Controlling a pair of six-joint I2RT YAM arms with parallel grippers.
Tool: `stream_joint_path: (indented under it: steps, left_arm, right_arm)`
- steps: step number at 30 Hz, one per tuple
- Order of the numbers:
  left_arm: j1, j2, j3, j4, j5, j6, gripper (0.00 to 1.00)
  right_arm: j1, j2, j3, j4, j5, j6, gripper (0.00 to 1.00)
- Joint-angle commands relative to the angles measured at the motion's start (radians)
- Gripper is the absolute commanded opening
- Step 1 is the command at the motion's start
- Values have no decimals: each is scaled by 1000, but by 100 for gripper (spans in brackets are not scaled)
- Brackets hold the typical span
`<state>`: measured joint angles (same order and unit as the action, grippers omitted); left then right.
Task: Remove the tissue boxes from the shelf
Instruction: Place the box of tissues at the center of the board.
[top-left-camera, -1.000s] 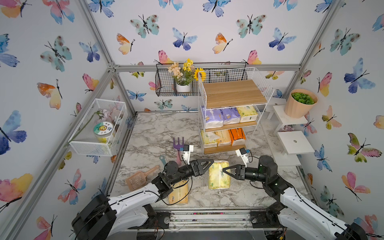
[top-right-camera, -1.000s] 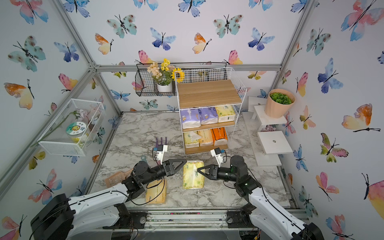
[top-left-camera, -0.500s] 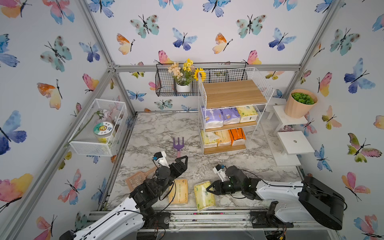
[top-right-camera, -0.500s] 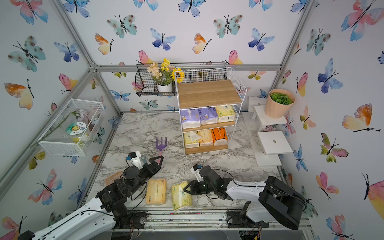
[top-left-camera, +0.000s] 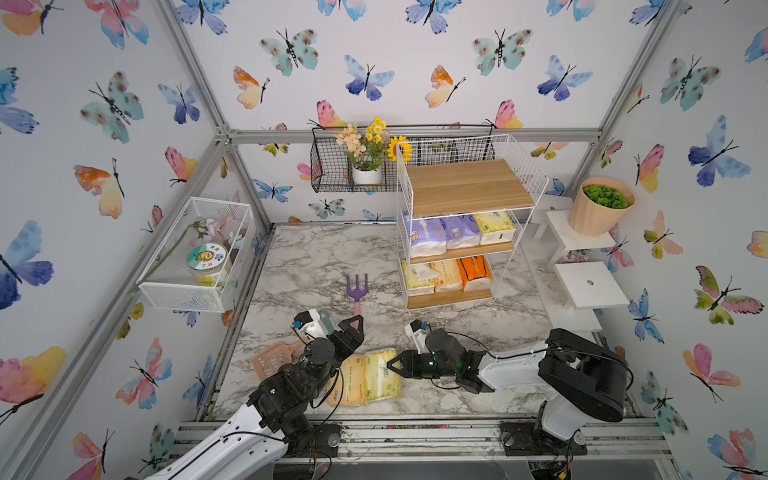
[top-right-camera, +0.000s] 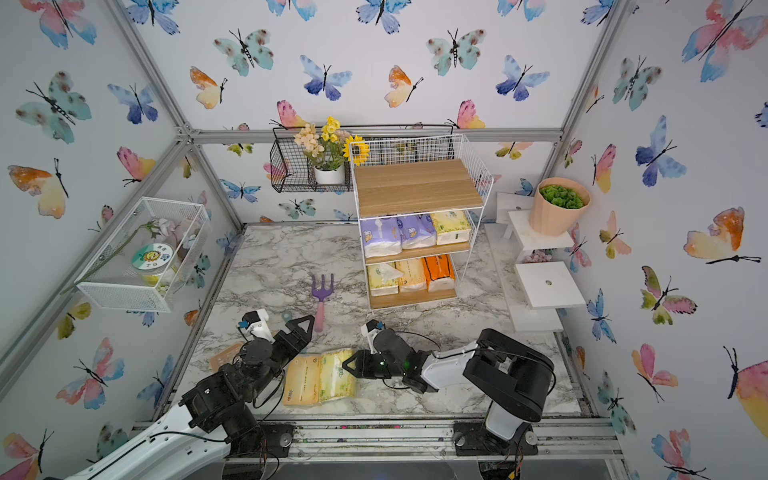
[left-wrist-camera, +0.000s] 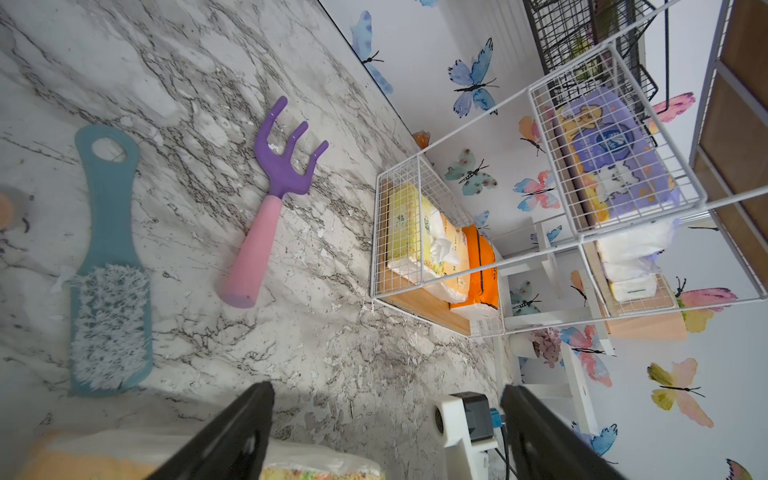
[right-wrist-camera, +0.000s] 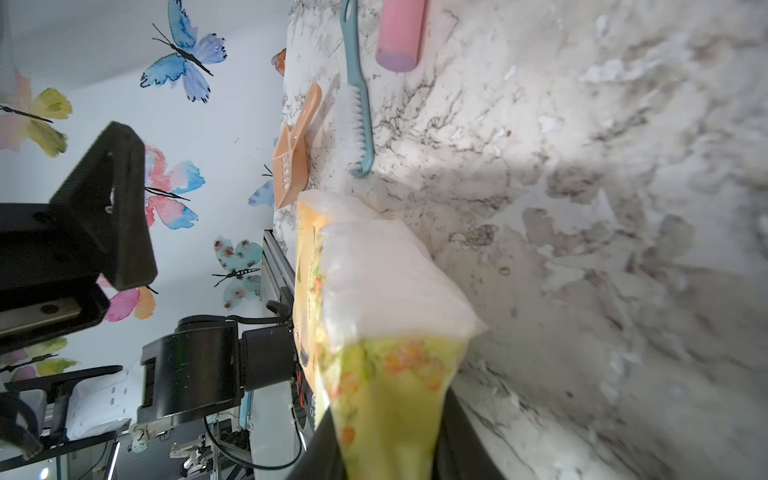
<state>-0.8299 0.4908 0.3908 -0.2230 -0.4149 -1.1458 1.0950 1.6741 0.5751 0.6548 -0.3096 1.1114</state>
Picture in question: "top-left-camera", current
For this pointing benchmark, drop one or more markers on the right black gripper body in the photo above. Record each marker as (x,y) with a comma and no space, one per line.
(428,370)

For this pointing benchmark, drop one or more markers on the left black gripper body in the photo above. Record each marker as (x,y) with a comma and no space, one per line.
(341,350)

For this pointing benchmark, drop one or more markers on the green tissue pack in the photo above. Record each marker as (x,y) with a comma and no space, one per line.
(380,383)

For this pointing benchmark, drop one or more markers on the purple tissue pack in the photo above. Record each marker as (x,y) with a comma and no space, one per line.
(461,232)
(426,237)

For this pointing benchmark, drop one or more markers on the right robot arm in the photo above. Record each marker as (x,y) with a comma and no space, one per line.
(589,381)

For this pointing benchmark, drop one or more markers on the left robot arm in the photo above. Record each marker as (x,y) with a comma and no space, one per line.
(273,418)

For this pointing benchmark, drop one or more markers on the pale yellow tissue pack bottom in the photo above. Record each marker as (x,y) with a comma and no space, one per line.
(419,279)

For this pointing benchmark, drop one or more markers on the green tissue pack middle shelf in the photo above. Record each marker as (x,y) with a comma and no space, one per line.
(495,227)

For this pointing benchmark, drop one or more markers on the white lower step shelf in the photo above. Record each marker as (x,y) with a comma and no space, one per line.
(590,285)

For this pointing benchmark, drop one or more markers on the purple garden fork toy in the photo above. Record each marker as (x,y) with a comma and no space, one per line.
(356,291)

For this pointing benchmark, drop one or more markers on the orange plastic scoop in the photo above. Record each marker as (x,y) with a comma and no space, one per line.
(268,362)

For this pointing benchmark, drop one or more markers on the artificial pink flower stem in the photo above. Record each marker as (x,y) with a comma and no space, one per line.
(200,231)

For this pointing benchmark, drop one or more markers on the flower pot with yellow flowers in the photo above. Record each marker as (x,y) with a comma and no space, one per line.
(368,152)

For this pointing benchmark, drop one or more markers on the pink pot with green plant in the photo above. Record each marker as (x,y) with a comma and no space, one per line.
(590,217)

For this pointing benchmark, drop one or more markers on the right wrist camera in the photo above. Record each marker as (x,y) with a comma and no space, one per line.
(418,331)

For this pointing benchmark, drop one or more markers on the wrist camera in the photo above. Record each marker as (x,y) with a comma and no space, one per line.
(312,324)
(418,331)

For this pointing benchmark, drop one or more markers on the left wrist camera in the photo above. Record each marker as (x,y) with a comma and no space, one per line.
(312,324)

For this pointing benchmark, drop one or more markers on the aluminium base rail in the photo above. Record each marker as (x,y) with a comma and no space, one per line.
(445,438)

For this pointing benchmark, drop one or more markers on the black wire wall basket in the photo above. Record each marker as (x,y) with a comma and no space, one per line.
(333,168)

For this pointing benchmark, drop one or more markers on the white wire shelf rack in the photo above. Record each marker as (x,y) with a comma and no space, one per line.
(462,208)

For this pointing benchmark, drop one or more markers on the white wire wall basket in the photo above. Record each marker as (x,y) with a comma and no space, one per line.
(173,286)

